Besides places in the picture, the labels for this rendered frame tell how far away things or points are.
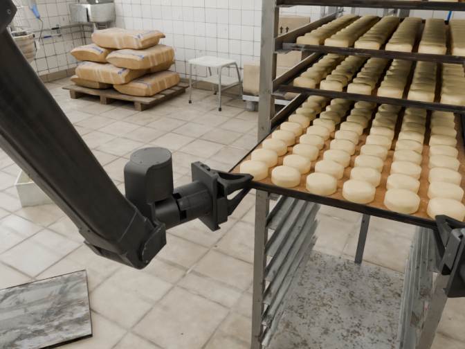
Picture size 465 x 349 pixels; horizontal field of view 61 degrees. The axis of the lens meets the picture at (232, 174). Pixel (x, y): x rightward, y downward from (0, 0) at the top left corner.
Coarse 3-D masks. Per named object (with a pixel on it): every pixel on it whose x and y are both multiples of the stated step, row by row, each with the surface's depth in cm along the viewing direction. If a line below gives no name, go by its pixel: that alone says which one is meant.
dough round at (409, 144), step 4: (400, 140) 81; (404, 140) 81; (408, 140) 81; (412, 140) 81; (396, 144) 80; (400, 144) 79; (404, 144) 79; (408, 144) 79; (412, 144) 79; (416, 144) 79; (420, 144) 79; (396, 148) 80; (400, 148) 79; (404, 148) 78; (408, 148) 78; (412, 148) 78; (416, 148) 78; (420, 148) 78; (420, 152) 79
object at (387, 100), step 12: (288, 84) 94; (324, 96) 86; (336, 96) 85; (348, 96) 84; (360, 96) 83; (372, 96) 82; (420, 108) 79; (432, 108) 78; (444, 108) 77; (456, 108) 76
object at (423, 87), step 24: (312, 72) 97; (336, 72) 97; (360, 72) 97; (384, 72) 105; (408, 72) 101; (432, 72) 98; (456, 72) 97; (384, 96) 83; (408, 96) 82; (432, 96) 80; (456, 96) 79
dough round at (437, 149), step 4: (436, 144) 79; (440, 144) 79; (432, 148) 77; (436, 148) 77; (440, 148) 77; (444, 148) 77; (448, 148) 77; (452, 148) 77; (428, 152) 79; (432, 152) 77; (436, 152) 76; (440, 152) 76; (444, 152) 76; (448, 152) 76; (452, 152) 76; (456, 152) 76; (456, 156) 76
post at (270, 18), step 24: (264, 0) 80; (264, 24) 82; (264, 48) 85; (264, 72) 87; (264, 96) 89; (264, 120) 92; (264, 192) 100; (264, 216) 104; (264, 240) 107; (264, 264) 112; (264, 288) 118
